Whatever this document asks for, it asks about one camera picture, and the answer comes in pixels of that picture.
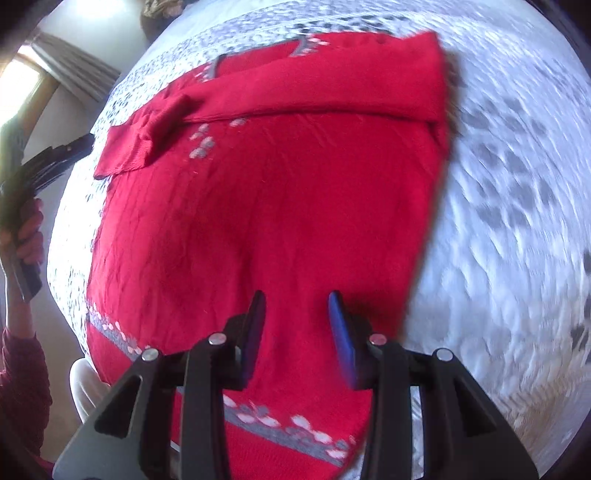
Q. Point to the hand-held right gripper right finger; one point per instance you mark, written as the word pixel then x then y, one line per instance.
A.
pixel 341 333

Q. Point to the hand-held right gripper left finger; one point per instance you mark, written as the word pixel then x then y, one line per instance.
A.
pixel 255 325

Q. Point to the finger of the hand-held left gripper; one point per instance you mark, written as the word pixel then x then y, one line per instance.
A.
pixel 46 174
pixel 74 144

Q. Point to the red knit sweater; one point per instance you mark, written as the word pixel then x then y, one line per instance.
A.
pixel 277 194

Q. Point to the person's left forearm red sleeve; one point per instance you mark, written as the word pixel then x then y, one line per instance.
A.
pixel 21 369

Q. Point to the person's left hand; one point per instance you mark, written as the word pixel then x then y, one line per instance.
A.
pixel 30 240

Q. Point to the grey pleated curtain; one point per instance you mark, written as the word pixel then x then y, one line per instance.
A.
pixel 78 69

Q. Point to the person's white trouser leg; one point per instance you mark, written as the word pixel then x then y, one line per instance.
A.
pixel 85 392

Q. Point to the white grey patterned bedspread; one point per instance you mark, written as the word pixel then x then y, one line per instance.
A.
pixel 508 230

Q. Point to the window with wooden frame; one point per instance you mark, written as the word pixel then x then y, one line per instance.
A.
pixel 21 87

